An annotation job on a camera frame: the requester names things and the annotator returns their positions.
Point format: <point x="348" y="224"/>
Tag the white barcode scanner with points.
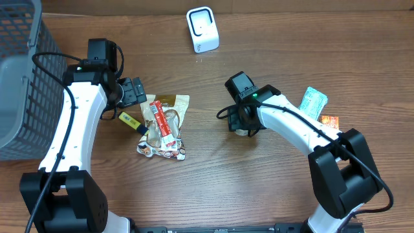
<point x="203" y="29"/>

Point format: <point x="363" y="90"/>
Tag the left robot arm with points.
<point x="61" y="196"/>

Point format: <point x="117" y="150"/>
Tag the grey plastic mesh basket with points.
<point x="31" y="101"/>

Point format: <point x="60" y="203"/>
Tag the orange tissue pack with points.
<point x="331" y="121"/>

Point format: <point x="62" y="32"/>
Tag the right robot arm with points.
<point x="343" y="173"/>

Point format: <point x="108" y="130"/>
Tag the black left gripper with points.
<point x="133" y="92"/>

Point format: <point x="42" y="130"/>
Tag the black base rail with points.
<point x="220" y="229"/>

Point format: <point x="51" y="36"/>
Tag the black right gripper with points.
<point x="237" y="122"/>

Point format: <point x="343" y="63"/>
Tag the yellow highlighter marker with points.
<point x="133" y="123"/>

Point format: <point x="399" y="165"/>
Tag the red chocolate bar wrapper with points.
<point x="168" y="142"/>

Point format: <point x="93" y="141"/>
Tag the teal wet wipes pack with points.
<point x="313" y="103"/>

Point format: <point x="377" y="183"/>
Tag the brown snack bag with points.
<point x="174" y="107"/>

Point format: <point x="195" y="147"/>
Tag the green lid jar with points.
<point x="241" y="132"/>

